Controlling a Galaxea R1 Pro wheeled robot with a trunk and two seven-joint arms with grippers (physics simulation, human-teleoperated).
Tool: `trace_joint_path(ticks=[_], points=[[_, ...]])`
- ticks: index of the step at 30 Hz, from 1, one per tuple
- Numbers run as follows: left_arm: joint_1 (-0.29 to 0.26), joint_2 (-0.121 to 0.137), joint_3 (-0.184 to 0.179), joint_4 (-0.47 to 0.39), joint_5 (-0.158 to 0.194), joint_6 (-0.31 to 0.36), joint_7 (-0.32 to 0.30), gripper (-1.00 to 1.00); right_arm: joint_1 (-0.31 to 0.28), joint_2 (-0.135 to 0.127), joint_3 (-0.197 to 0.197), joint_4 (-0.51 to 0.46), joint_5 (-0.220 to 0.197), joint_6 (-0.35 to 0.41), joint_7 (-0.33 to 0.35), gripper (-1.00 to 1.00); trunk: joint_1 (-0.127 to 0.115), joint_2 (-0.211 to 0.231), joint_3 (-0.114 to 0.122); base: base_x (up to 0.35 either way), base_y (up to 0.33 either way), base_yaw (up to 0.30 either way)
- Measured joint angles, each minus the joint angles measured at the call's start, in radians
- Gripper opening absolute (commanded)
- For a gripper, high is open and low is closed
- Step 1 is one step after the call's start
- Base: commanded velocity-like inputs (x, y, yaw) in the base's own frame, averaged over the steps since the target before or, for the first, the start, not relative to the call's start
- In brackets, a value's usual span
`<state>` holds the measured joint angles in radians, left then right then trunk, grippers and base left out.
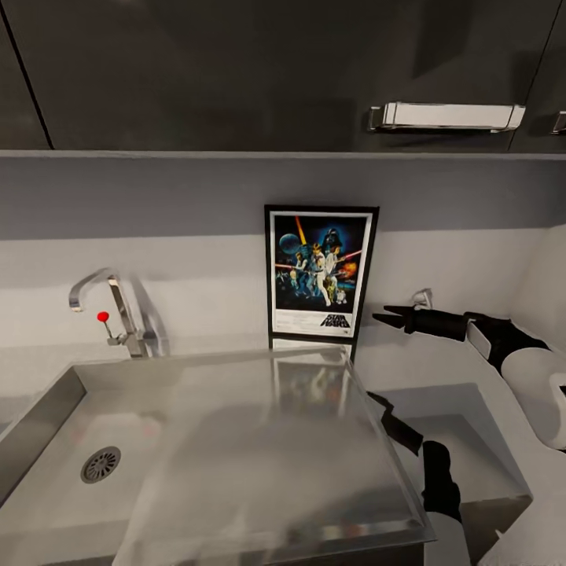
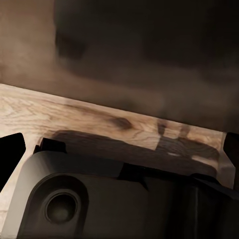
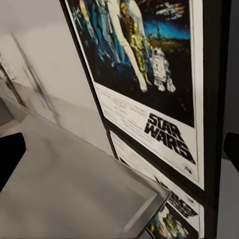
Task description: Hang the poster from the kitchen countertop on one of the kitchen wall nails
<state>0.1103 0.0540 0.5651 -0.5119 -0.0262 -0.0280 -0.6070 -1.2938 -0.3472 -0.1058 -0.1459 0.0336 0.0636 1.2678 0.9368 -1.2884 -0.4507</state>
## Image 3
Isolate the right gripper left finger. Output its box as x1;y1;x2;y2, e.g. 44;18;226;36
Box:
0;132;26;192

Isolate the poster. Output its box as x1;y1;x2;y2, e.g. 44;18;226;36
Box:
59;0;231;209

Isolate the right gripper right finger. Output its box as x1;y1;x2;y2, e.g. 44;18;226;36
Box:
223;132;239;173

